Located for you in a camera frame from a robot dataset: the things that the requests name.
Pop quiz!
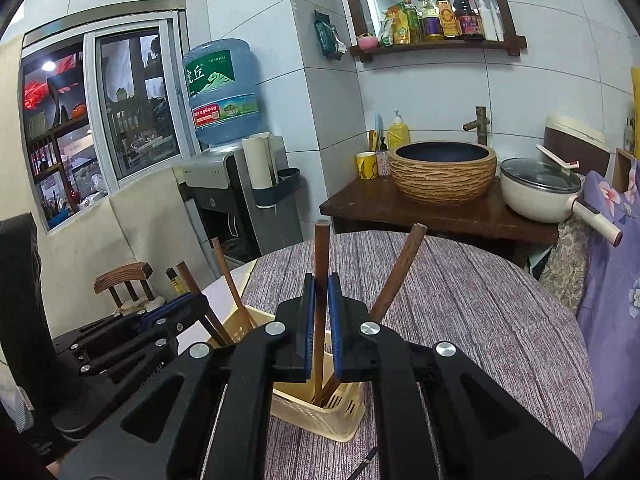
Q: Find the yellow cup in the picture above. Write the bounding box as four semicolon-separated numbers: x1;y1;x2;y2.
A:
355;151;379;181

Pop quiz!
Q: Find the wooden chair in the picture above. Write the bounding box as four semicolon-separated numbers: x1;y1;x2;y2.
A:
93;261;166;317

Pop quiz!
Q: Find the grey cup holder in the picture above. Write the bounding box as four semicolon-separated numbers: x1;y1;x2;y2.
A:
251;166;302;210

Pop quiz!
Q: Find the bottle with golden label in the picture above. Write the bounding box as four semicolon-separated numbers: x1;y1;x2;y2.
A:
435;0;461;39

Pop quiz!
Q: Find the yellow seasoning packet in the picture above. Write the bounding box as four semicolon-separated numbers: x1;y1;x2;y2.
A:
377;4;411;46

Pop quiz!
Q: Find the water dispenser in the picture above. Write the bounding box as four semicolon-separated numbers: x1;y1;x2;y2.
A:
172;135;304;262

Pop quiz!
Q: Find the white under tablecloth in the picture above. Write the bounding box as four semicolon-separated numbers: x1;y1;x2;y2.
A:
200;259;262;322

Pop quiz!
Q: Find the paisley patterned cloth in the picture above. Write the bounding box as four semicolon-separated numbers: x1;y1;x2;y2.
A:
538;217;592;317

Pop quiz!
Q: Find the dark wooden cabinet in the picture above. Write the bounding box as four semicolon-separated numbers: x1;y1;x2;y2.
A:
319;175;562;269

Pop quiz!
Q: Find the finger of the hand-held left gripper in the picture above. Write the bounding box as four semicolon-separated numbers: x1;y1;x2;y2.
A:
81;292;210;354
79;331;181;379

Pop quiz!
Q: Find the wooden framed mirror shelf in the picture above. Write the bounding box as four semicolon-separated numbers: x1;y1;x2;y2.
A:
331;0;529;64

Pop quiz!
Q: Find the white plastic bottle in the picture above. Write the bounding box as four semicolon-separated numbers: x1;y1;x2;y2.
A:
475;0;504;41

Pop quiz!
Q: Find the yellow soap dispenser bottle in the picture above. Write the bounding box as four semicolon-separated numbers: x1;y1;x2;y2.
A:
386;109;412;150

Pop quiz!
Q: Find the aluminium sliding window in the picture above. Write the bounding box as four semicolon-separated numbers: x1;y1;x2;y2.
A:
20;7;202;234

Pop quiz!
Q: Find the cream pot with lid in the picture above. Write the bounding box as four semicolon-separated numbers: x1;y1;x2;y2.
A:
499;157;624;249

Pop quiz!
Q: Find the small wooden box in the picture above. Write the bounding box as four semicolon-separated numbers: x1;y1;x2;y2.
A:
612;147;639;196

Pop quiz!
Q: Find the dark soy sauce bottle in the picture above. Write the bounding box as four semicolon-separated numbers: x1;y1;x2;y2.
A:
452;0;485;41

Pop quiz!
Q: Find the white ladle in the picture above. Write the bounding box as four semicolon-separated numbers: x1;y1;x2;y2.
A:
535;143;580;171

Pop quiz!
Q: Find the woven pattern sink basin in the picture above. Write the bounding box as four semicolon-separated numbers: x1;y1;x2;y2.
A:
387;140;499;207

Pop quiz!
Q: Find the purple floral cloth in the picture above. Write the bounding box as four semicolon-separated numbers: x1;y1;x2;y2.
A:
574;156;640;477

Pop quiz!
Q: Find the blue water jug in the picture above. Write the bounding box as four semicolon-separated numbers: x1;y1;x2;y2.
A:
182;38;266;147

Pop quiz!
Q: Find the green packet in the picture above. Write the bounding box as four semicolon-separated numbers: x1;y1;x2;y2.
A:
313;8;349;60

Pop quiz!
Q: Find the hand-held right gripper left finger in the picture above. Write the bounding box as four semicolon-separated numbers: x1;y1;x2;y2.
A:
59;273;317;480

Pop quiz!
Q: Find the green oil bottle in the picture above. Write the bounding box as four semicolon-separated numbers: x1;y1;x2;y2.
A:
402;0;423;44

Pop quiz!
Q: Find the cream plastic utensil holder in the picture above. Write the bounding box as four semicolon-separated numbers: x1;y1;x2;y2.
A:
206;304;367;443

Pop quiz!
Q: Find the cream rice cooker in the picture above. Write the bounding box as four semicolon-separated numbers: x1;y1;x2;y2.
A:
543;114;612;176

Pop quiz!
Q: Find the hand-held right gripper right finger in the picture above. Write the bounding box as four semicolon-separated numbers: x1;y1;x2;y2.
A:
327;273;584;480

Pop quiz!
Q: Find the bronze faucet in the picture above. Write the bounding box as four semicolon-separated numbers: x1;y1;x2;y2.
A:
462;105;494;146

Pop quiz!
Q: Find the purple striped tablecloth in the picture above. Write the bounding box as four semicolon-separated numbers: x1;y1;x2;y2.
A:
240;230;597;480

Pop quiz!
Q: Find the bottle with purple label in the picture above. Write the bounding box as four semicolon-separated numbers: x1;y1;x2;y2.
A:
418;0;445;41

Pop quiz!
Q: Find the white paper cup stack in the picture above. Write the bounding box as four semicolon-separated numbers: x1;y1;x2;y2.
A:
242;131;282;192

